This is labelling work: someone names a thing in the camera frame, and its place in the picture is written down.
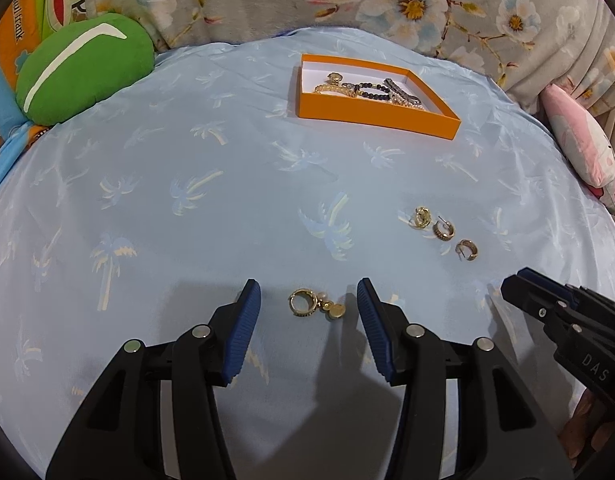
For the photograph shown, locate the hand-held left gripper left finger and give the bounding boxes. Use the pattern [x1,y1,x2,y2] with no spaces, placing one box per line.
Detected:
[45,278,262,480]

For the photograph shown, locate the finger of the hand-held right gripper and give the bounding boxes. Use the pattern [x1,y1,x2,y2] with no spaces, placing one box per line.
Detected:
[517,268,615,317]
[501,275,583,332]

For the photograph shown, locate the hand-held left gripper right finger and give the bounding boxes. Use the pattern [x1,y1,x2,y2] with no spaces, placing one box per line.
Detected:
[356,277,575,480]

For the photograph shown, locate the gold hoop earring with charms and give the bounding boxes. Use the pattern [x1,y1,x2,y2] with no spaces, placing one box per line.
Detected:
[288,287,347,321]

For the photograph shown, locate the plain gold hoop earring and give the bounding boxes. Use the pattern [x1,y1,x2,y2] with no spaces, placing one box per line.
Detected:
[455,238,480,263]

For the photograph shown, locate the gold hoop earring dark stones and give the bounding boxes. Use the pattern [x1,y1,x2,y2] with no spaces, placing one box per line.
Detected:
[431,217,457,243]

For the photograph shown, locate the pearl bracelet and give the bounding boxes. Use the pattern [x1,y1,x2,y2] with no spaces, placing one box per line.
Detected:
[390,91,429,111]

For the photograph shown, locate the orange cardboard box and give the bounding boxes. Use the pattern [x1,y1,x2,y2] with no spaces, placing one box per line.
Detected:
[295,53,461,140]

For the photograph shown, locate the silver wristwatch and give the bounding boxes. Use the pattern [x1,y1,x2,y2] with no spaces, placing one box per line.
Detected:
[382,77,423,103]

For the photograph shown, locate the black bead bracelet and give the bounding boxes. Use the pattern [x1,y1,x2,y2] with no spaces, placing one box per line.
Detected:
[355,79,393,102]

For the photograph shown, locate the gold chain bracelet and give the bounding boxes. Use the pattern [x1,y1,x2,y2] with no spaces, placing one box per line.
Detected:
[315,74,358,97]

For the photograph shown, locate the person's right hand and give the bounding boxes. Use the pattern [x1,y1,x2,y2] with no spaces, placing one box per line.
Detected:
[561,389,609,462]

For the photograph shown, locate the blue palm print sheet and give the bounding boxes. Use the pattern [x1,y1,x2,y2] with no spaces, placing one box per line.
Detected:
[0,27,615,480]

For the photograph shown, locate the pink cartoon pillow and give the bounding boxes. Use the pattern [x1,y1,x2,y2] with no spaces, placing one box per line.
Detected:
[540,82,615,218]

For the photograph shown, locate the green plush pillow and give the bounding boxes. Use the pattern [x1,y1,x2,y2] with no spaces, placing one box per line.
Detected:
[16,13,155,126]

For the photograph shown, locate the orange cartoon printed bedding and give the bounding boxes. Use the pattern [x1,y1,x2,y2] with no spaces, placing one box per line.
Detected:
[0,0,96,196]

